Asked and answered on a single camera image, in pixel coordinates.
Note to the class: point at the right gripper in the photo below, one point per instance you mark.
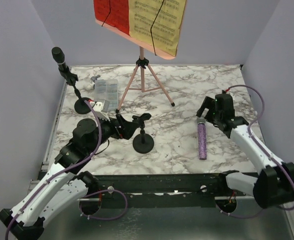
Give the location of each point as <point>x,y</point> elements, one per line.
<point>209,110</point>

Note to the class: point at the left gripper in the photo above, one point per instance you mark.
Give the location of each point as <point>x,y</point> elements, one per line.
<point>126,130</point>

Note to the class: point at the purple glitter microphone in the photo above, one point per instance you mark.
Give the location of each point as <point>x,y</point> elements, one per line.
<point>202,140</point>

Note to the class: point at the black microphone stand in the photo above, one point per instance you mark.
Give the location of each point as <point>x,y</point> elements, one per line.
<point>80,106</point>
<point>143,143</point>

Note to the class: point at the yellow sheet music page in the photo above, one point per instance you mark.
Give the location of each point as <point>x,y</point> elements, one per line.
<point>157,24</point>

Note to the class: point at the pink music stand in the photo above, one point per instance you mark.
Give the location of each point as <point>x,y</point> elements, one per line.
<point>141,65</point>

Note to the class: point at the black microphone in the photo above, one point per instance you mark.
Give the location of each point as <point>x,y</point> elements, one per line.
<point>59,58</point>

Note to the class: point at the red sheet music page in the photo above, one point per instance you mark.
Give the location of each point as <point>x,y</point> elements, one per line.
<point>114,13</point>

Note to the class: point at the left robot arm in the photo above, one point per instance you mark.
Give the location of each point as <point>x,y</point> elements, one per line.
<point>57,170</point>

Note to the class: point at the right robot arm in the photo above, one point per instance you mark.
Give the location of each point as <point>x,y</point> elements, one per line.
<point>256,155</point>

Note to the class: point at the clear plastic parts box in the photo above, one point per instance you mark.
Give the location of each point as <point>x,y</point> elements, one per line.
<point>107,89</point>

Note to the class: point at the white and grey small fitting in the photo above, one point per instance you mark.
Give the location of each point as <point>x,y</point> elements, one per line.
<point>94,82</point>

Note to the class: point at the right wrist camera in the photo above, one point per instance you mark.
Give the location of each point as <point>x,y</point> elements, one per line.
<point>226,91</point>

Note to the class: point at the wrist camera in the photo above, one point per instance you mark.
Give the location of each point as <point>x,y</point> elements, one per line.
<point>101,109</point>
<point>226,91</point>

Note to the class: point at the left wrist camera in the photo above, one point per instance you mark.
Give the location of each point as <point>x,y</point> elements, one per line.
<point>101,109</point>

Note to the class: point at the aluminium frame rail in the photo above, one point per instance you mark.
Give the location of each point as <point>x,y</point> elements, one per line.
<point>163,190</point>

